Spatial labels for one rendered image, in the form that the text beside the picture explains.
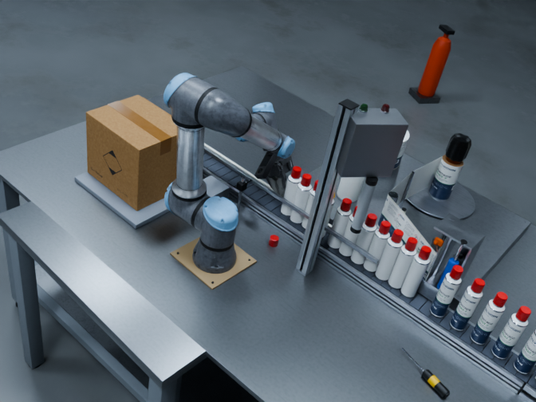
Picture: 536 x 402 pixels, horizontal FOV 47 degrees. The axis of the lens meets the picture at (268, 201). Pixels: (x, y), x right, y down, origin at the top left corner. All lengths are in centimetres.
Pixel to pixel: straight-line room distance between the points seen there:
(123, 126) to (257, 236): 62
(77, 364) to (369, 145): 168
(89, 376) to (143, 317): 94
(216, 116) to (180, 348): 69
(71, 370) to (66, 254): 84
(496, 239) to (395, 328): 67
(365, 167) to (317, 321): 53
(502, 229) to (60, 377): 195
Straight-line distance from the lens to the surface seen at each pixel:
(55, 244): 219
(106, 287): 204
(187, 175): 196
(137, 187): 222
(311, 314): 204
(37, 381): 286
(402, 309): 213
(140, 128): 223
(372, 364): 197
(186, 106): 178
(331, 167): 187
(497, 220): 267
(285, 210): 229
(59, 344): 296
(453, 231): 204
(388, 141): 183
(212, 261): 206
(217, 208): 198
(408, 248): 204
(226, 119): 174
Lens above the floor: 231
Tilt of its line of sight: 37 degrees down
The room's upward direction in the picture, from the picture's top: 11 degrees clockwise
